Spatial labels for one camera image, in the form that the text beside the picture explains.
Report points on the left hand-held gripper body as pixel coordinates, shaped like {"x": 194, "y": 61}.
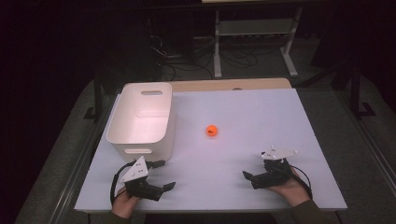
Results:
{"x": 137, "y": 174}

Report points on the white plastic bin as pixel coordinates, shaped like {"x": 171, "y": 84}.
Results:
{"x": 140, "y": 124}

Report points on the person's right hand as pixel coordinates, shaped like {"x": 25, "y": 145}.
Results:
{"x": 291, "y": 189}

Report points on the orange ball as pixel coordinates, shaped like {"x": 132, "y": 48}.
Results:
{"x": 211, "y": 130}

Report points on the white metal stand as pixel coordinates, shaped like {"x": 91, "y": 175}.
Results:
{"x": 255, "y": 29}

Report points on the black metal stand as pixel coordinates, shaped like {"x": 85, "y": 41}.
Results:
{"x": 356, "y": 93}
{"x": 98, "y": 93}

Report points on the person's left hand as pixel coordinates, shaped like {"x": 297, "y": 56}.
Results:
{"x": 124, "y": 205}

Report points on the wooden table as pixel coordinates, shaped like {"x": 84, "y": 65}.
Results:
{"x": 218, "y": 84}

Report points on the grey metal rail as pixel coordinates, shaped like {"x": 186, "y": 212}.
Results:
{"x": 370, "y": 149}
{"x": 77, "y": 161}

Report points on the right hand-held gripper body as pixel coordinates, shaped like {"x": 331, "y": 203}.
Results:
{"x": 274, "y": 175}

